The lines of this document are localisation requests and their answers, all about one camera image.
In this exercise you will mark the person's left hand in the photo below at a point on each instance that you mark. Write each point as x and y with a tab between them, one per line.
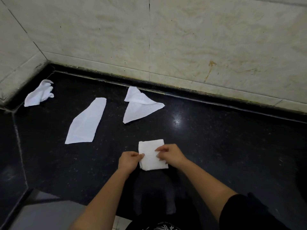
128	162

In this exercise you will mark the person's right hand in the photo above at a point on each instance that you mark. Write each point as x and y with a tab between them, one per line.
173	155

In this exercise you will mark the white terry cloth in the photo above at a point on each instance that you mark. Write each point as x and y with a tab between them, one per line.
150	155

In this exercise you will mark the group of white cloths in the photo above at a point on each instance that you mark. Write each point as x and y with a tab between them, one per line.
85	124

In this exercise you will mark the person's left forearm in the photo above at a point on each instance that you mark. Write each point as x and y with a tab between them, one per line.
103	203

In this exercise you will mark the person's right forearm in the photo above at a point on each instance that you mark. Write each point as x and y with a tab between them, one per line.
208	186

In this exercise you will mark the grey cabinet door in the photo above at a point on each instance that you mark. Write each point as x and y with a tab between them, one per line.
48	215

